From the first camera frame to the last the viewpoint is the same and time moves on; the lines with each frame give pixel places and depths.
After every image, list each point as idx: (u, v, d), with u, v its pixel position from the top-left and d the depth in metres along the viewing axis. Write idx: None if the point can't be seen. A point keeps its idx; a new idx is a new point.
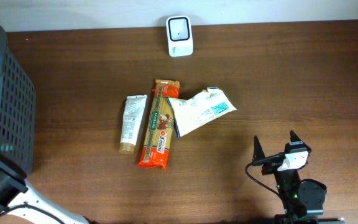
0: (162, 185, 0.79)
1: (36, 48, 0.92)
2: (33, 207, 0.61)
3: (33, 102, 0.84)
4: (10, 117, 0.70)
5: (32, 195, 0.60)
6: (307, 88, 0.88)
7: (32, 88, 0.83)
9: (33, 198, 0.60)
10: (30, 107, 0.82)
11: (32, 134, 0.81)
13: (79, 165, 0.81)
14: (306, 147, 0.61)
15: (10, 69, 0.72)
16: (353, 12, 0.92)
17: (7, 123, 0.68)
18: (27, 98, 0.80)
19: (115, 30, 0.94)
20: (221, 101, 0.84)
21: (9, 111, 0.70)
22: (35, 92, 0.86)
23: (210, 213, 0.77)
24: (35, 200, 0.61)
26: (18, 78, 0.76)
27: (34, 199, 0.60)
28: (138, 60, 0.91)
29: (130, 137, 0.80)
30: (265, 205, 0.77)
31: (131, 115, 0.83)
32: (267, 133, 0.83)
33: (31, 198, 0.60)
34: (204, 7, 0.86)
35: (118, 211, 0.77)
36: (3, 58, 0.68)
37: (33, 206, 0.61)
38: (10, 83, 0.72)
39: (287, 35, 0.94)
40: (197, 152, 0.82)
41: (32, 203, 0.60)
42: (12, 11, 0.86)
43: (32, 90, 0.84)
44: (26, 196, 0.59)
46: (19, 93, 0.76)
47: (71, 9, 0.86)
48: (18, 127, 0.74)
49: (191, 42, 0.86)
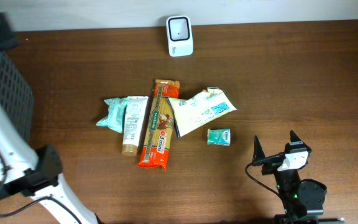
0: (162, 185, 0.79)
1: (35, 47, 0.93)
2: (57, 201, 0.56)
3: (30, 107, 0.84)
4: None
5: (59, 191, 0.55)
6: (306, 87, 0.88)
7: (28, 93, 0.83)
9: (59, 193, 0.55)
10: (26, 113, 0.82)
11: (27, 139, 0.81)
13: (79, 165, 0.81)
14: (306, 147, 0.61)
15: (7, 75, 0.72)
16: (354, 11, 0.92)
17: None
18: (23, 104, 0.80)
19: (115, 30, 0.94)
20: (221, 101, 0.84)
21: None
22: (32, 97, 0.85)
23: (211, 213, 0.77)
24: (60, 195, 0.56)
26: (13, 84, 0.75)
27: (59, 194, 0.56)
28: (138, 59, 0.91)
29: (132, 138, 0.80)
30: (264, 205, 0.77)
31: (133, 117, 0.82)
32: (267, 133, 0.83)
33: (58, 191, 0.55)
34: (205, 7, 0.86)
35: (118, 211, 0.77)
36: None
37: (57, 201, 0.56)
38: (6, 89, 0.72)
39: (287, 35, 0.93)
40: (197, 153, 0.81)
41: (56, 196, 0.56)
42: (10, 12, 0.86)
43: (30, 95, 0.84)
44: (55, 189, 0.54)
46: (15, 99, 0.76)
47: (71, 9, 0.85)
48: None
49: (191, 42, 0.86)
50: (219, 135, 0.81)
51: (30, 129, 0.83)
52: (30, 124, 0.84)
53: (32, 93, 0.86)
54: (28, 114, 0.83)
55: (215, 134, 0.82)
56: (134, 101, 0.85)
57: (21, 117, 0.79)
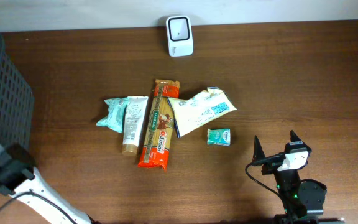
0: (163, 185, 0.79)
1: (34, 47, 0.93)
2: (39, 195, 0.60)
3: (30, 107, 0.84)
4: (3, 126, 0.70)
5: (38, 183, 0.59)
6: (306, 87, 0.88)
7: (28, 93, 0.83)
9: (38, 186, 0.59)
10: (26, 113, 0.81)
11: (27, 139, 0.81)
13: (79, 165, 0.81)
14: (306, 147, 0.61)
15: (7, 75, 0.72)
16: (354, 12, 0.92)
17: None
18: (23, 104, 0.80)
19: (115, 30, 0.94)
20: (221, 101, 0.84)
21: (1, 119, 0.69)
22: (32, 97, 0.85)
23: (211, 213, 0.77)
24: (40, 188, 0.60)
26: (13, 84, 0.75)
27: (39, 188, 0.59)
28: (138, 59, 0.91)
29: (132, 138, 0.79)
30: (264, 205, 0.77)
31: (133, 117, 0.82)
32: (267, 133, 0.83)
33: (37, 185, 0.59)
34: (205, 7, 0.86)
35: (118, 211, 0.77)
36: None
37: (39, 195, 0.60)
38: (5, 89, 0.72)
39: (287, 35, 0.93)
40: (197, 153, 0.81)
41: (37, 190, 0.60)
42: (10, 12, 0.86)
43: (30, 95, 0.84)
44: (33, 183, 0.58)
46: (14, 99, 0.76)
47: (71, 9, 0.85)
48: (12, 134, 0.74)
49: (191, 42, 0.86)
50: (219, 135, 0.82)
51: (30, 129, 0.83)
52: (30, 124, 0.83)
53: (32, 93, 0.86)
54: (28, 115, 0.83)
55: (215, 134, 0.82)
56: (135, 101, 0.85)
57: (21, 117, 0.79)
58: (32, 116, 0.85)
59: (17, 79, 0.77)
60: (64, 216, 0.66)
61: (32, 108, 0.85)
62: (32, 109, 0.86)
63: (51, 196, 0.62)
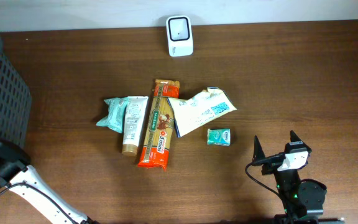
0: (163, 185, 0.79)
1: (34, 47, 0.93)
2: (33, 187, 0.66)
3: (27, 107, 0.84)
4: None
5: (31, 175, 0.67)
6: (305, 87, 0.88)
7: (26, 94, 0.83)
9: (32, 177, 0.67)
10: (23, 114, 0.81)
11: (22, 140, 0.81)
13: (79, 165, 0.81)
14: (306, 147, 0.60)
15: (3, 76, 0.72)
16: (353, 12, 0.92)
17: None
18: (19, 104, 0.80)
19: (115, 30, 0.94)
20: (221, 101, 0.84)
21: None
22: (29, 98, 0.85)
23: (211, 213, 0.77)
24: (33, 181, 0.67)
26: (10, 85, 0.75)
27: (33, 180, 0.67)
28: (138, 59, 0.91)
29: (132, 138, 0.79)
30: (264, 205, 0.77)
31: (133, 117, 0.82)
32: (267, 133, 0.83)
33: (30, 177, 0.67)
34: (205, 7, 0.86)
35: (118, 211, 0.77)
36: None
37: (32, 187, 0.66)
38: (1, 90, 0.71)
39: (287, 35, 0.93)
40: (197, 152, 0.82)
41: (31, 183, 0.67)
42: (10, 12, 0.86)
43: (27, 96, 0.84)
44: (26, 175, 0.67)
46: (10, 100, 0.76)
47: (71, 9, 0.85)
48: (6, 134, 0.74)
49: (190, 42, 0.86)
50: (219, 135, 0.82)
51: (25, 130, 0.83)
52: (26, 124, 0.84)
53: (29, 93, 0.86)
54: (25, 114, 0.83)
55: (215, 134, 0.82)
56: (135, 101, 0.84)
57: (17, 117, 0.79)
58: (30, 116, 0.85)
59: (15, 80, 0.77)
60: (58, 210, 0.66)
61: (29, 107, 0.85)
62: (30, 109, 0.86)
63: (45, 188, 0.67)
